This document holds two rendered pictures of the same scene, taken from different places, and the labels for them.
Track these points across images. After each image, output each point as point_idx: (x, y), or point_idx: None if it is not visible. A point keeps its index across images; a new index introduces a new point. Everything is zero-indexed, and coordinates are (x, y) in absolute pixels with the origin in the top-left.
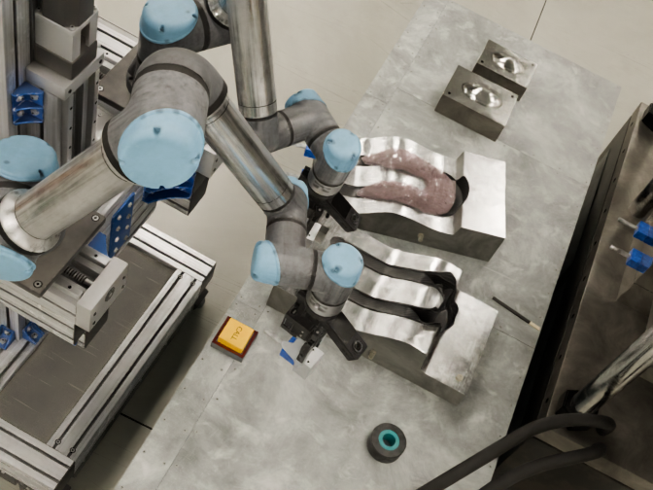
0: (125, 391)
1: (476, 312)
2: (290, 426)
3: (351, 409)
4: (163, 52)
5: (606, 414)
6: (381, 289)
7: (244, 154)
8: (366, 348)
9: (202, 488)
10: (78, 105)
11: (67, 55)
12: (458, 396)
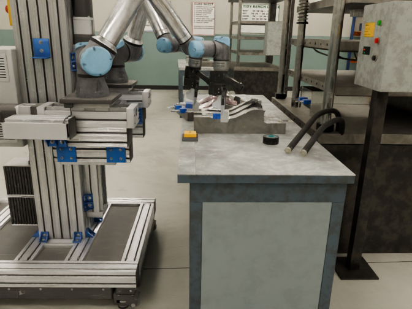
0: (145, 238)
1: (269, 114)
2: (231, 146)
3: (249, 140)
4: None
5: (335, 129)
6: (232, 112)
7: (171, 9)
8: (240, 127)
9: (213, 160)
10: None
11: (88, 32)
12: (283, 126)
